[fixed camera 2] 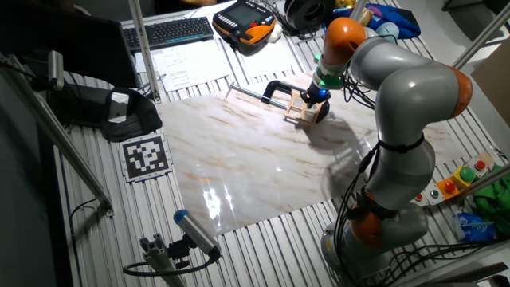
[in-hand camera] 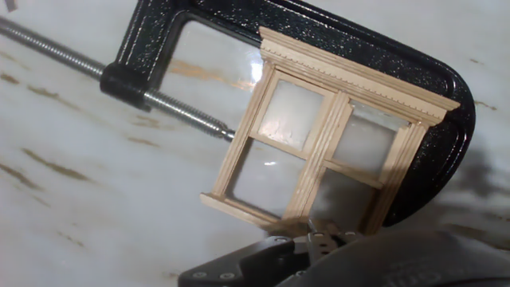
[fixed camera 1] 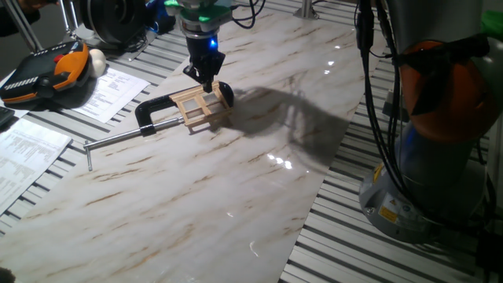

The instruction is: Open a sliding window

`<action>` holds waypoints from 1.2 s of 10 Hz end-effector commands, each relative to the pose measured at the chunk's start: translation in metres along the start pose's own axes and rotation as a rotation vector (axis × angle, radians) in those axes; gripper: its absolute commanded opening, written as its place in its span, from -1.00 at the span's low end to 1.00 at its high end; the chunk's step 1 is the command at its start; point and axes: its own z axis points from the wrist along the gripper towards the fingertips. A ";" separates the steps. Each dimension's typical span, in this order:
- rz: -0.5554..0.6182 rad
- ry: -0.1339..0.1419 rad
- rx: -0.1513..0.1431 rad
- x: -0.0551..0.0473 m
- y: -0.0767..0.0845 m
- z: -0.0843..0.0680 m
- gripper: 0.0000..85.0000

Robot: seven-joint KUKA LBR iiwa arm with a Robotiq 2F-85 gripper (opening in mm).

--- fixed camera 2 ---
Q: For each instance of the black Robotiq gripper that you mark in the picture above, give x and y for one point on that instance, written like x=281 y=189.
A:
x=316 y=95

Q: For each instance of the miniature wooden sliding window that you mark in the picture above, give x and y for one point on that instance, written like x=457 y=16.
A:
x=299 y=115

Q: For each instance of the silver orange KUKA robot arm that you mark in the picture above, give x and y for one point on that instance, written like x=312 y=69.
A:
x=402 y=95

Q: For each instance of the black steel C-clamp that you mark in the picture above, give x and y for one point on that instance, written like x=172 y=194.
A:
x=275 y=85

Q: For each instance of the printed paper sheet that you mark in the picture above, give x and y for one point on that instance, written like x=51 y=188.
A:
x=267 y=60
x=191 y=64
x=136 y=64

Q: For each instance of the black round spool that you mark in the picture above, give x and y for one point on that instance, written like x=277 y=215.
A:
x=303 y=12

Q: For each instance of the marble pattern board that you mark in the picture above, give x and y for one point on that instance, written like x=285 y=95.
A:
x=247 y=167

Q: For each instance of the orange black teach pendant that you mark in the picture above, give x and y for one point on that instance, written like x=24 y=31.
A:
x=243 y=24

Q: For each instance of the golden brown packet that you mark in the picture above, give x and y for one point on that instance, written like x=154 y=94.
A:
x=366 y=16

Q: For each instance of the yellow toy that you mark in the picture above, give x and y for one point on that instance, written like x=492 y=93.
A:
x=346 y=4

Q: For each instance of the light blue egg toy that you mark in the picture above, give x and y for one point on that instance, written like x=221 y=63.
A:
x=388 y=31

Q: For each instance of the blue fabric bag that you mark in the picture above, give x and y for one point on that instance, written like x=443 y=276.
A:
x=402 y=22

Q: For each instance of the grey box red button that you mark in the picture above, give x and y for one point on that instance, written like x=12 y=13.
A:
x=418 y=197

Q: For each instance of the grey box green button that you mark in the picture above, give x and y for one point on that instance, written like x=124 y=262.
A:
x=434 y=193

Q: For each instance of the black computer keyboard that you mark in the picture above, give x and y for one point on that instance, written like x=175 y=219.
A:
x=167 y=32

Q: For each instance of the orange box red button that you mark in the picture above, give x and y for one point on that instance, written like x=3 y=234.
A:
x=449 y=187

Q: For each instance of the black white marker board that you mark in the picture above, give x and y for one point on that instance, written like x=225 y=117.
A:
x=145 y=157

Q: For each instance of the black fabric bag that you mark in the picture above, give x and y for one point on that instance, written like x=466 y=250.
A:
x=135 y=121

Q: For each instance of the yellow box green button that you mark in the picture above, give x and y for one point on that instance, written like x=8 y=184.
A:
x=467 y=174

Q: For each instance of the white box red button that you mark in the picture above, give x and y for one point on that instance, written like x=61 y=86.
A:
x=480 y=164

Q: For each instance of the brown cardboard box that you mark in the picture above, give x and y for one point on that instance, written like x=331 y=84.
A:
x=494 y=83

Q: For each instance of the blue plastic bag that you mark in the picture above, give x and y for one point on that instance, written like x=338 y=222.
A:
x=474 y=227

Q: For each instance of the green cloth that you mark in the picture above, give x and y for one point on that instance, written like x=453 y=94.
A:
x=494 y=203

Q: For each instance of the short aluminium extrusion stub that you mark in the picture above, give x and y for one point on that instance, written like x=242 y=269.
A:
x=159 y=259

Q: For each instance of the black case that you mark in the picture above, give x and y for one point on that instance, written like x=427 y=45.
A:
x=75 y=103

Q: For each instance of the black computer monitor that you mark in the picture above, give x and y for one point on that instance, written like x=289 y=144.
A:
x=79 y=44

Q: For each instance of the green wrist mount adapter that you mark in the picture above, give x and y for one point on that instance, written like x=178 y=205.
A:
x=328 y=81

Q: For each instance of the silver upright post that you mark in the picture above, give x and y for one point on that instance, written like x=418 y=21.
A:
x=358 y=8

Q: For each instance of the silver camera with blue end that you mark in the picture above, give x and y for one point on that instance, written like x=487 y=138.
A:
x=195 y=231

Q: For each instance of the aluminium frame beam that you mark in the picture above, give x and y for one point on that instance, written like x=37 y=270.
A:
x=482 y=38
x=79 y=163
x=143 y=48
x=486 y=180

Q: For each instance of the black camera bracket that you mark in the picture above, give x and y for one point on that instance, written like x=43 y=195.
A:
x=179 y=251

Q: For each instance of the silver depth camera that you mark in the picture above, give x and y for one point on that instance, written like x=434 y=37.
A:
x=56 y=68

